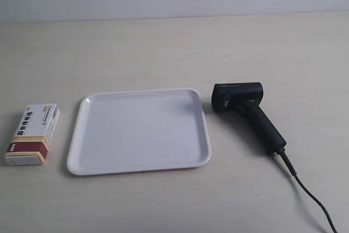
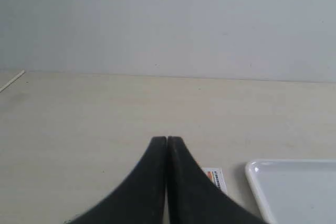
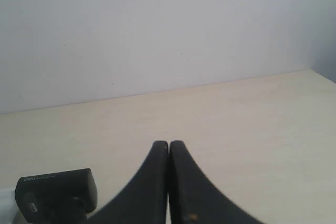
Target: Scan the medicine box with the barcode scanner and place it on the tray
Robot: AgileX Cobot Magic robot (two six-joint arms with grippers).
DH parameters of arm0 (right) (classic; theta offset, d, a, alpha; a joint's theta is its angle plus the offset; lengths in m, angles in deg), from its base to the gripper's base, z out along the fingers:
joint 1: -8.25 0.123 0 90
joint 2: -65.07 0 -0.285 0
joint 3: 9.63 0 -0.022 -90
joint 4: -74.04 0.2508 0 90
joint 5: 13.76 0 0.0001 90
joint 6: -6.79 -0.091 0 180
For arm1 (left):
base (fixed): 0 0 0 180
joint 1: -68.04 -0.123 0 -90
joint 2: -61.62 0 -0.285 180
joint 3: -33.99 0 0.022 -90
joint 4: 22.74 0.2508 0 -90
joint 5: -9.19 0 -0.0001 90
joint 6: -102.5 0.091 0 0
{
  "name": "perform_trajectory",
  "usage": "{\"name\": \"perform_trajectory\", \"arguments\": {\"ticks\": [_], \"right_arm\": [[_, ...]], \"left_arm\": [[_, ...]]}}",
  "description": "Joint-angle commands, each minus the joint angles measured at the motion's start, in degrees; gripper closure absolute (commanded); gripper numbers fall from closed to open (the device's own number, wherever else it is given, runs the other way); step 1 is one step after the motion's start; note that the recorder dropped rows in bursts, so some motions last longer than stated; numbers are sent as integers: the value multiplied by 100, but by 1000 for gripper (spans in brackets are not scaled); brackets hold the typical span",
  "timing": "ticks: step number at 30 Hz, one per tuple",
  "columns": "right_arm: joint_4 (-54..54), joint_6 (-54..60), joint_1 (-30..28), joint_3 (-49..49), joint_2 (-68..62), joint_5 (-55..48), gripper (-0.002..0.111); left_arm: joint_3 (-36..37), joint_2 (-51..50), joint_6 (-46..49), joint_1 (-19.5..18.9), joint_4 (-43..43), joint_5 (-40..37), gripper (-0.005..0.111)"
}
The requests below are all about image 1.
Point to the white plastic tray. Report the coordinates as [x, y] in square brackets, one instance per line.
[137, 131]

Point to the white red medicine box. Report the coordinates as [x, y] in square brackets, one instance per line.
[31, 141]

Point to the black handheld barcode scanner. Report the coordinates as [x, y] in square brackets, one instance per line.
[245, 99]

